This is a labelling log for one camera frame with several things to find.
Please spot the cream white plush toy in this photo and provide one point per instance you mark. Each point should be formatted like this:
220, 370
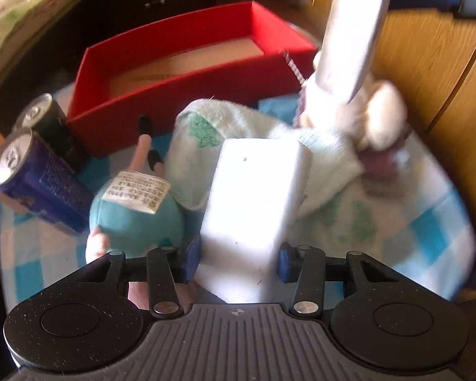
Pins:
380, 115

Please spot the dark green drink can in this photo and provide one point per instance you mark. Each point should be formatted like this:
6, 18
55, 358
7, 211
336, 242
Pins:
57, 127

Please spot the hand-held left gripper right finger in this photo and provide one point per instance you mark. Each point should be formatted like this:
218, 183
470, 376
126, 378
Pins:
284, 262

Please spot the blue drink can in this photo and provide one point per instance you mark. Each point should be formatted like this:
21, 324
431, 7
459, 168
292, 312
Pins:
43, 182

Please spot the pink pig plush toy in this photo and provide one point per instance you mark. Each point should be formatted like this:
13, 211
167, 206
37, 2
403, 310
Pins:
135, 222

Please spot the maroon knit cloth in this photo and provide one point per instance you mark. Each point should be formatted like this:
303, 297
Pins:
377, 162

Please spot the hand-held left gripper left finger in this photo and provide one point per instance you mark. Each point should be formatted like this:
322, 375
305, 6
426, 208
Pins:
191, 258

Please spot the white towel with green print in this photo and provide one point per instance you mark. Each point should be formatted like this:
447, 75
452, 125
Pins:
230, 119

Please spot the white sponge block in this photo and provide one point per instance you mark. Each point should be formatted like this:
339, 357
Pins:
254, 198

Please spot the blue white checkered tablecloth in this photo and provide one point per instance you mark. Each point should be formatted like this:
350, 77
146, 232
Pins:
420, 222

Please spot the red cardboard box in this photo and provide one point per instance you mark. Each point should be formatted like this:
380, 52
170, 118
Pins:
182, 95

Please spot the blue face mask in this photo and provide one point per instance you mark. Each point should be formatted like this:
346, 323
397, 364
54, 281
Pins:
275, 109

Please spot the floral blanket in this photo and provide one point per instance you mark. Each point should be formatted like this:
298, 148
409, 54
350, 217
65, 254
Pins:
23, 8

